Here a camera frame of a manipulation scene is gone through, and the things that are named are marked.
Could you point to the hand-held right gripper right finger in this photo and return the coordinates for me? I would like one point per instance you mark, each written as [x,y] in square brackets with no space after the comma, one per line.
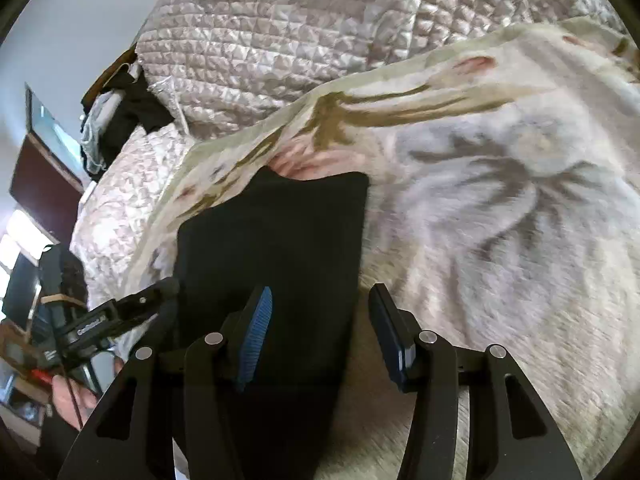
[395,345]

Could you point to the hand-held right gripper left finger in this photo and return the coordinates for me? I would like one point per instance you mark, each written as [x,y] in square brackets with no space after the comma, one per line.
[255,335]

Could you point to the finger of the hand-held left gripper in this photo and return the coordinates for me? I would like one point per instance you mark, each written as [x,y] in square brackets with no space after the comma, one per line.
[150,296]
[150,316]

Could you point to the black pants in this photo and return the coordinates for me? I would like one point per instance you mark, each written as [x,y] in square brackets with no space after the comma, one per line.
[280,240]

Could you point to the person's left forearm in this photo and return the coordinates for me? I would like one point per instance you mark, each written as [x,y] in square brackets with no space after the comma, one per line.
[60,450]

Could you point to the person's left hand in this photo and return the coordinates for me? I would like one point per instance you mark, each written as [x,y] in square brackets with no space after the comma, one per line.
[67,402]

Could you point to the cluttered wooden shelf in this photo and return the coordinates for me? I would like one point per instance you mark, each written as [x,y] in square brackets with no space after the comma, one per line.
[22,375]

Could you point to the bright window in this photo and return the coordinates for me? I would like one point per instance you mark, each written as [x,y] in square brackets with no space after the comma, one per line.
[22,237]

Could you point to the dark red cabinet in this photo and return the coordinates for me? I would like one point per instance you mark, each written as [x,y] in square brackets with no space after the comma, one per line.
[45,190]

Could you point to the white garment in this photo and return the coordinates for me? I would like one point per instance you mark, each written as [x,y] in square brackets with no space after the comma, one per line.
[95,130]

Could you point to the black garment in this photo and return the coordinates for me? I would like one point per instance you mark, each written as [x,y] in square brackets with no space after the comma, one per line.
[135,110]

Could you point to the grey framed panel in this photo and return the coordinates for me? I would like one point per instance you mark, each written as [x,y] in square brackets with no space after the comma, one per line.
[55,130]

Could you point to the floral blanket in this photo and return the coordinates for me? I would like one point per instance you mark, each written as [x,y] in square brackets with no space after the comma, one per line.
[500,185]

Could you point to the brown wooden headboard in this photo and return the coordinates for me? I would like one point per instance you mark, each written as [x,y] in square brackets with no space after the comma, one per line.
[107,72]

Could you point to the pale quilted bedspread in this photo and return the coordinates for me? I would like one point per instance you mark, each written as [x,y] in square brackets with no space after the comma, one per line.
[275,35]

